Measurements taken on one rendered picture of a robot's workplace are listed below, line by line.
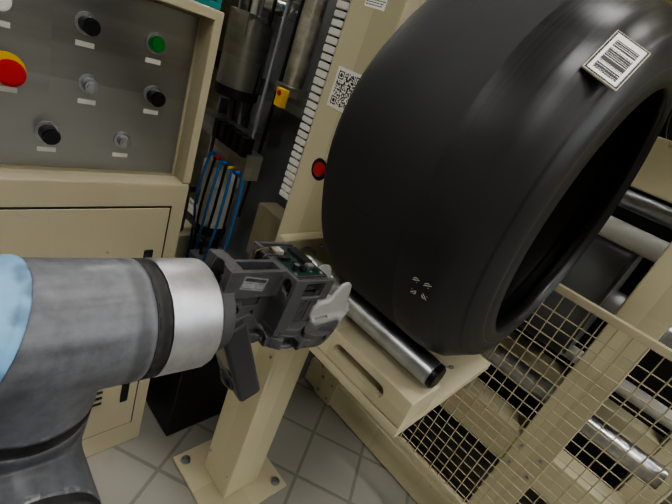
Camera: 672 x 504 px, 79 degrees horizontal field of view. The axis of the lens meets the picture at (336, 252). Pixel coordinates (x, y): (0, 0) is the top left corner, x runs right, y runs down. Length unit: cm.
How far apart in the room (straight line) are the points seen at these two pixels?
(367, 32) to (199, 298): 63
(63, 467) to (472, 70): 50
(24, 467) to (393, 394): 49
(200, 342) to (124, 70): 71
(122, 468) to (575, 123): 144
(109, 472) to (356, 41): 134
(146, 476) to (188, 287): 124
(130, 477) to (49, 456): 118
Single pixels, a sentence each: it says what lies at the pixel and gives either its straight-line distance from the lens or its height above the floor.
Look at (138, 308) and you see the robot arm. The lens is 29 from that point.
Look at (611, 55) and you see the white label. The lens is 52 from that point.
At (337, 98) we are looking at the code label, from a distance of 85.
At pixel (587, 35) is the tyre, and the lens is 53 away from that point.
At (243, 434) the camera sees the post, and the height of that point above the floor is 29.
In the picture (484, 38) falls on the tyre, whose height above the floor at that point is 134.
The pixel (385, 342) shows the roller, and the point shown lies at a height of 90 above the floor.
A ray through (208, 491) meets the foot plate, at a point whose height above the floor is 1.
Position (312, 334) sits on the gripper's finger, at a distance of 42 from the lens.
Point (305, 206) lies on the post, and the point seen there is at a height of 97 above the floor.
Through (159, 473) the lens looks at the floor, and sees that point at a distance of 153.
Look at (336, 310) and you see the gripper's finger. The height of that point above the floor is 103.
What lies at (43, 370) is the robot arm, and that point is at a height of 108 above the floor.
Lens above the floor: 128
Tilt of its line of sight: 24 degrees down
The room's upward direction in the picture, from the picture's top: 22 degrees clockwise
